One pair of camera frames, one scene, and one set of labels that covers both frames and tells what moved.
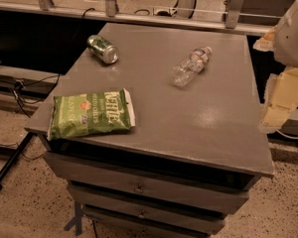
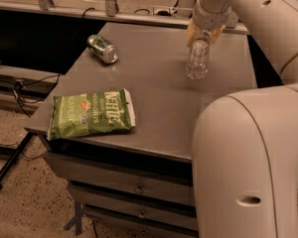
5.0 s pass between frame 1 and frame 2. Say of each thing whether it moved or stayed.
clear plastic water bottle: moved
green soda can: stayed
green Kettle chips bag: stayed
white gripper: moved
